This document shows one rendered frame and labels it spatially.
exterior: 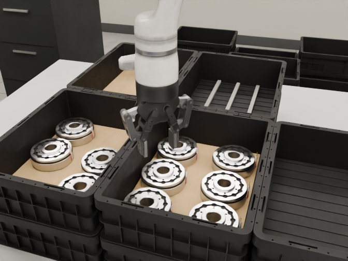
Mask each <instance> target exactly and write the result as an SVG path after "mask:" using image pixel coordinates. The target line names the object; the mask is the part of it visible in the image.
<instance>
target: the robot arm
mask: <svg viewBox="0 0 348 261"><path fill-rule="evenodd" d="M183 1H184V0H158V7H157V10H151V11H145V12H142V13H140V14H138V15H137V16H136V18H135V21H134V35H135V54H132V55H126V56H122V57H120V58H119V69H121V70H134V71H135V82H136V97H137V101H136V103H135V107H134V108H131V109H128V110H126V109H121V111H120V114H121V117H122V121H123V124H124V127H125V130H126V134H127V135H128V137H129V138H130V139H131V141H132V142H135V141H137V147H138V151H139V153H140V154H141V155H143V157H148V141H147V137H148V134H149V132H150V131H151V130H152V127H153V125H155V124H157V123H159V122H168V125H169V126H170V128H169V129H168V143H169V145H170V147H171V148H172V149H176V148H177V145H178V143H179V131H180V129H182V128H183V127H184V128H186V127H188V125H189V121H190V116H191V111H192V106H193V100H192V99H191V98H190V97H189V96H187V95H186V94H184V95H182V97H178V91H179V61H178V53H177V28H178V22H179V17H180V12H181V8H182V4H183ZM178 105H179V106H180V109H179V114H178V119H176V117H175V115H174V111H175V110H176V108H177V107H178ZM136 114H139V115H140V118H139V121H138V128H137V131H135V127H134V124H133V122H134V121H135V115H136Z"/></svg>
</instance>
